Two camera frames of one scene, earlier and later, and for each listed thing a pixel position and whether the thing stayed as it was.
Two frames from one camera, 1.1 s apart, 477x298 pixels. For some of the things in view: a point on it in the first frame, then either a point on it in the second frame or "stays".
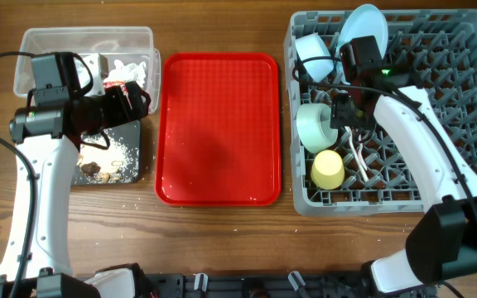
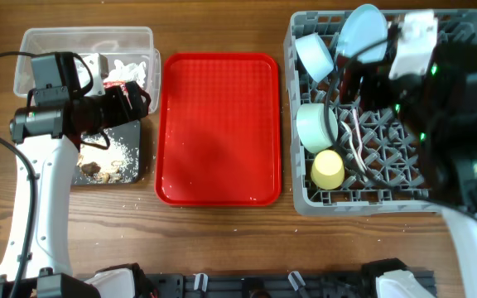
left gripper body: (109, 109) stays
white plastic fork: (359, 146) stays
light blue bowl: (310, 46) stays
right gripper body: (344, 114) → (379, 94)
